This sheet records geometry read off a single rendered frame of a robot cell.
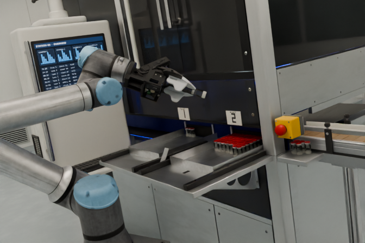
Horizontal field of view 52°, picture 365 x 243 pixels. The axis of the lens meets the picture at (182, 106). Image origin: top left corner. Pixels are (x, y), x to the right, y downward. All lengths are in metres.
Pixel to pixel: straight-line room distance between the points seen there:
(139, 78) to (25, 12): 5.75
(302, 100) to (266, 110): 0.21
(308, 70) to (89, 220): 1.04
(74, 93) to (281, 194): 0.90
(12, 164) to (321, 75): 1.23
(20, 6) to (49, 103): 5.87
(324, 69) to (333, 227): 0.71
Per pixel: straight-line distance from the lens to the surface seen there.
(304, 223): 1.71
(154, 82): 1.13
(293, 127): 1.39
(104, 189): 1.04
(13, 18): 6.75
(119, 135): 2.19
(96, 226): 1.06
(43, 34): 2.03
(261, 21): 1.41
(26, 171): 1.12
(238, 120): 1.55
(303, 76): 1.60
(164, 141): 1.93
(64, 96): 0.99
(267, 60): 1.42
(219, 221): 1.89
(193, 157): 1.59
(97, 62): 1.16
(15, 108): 0.97
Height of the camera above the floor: 1.35
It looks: 9 degrees down
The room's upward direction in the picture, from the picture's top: 9 degrees counter-clockwise
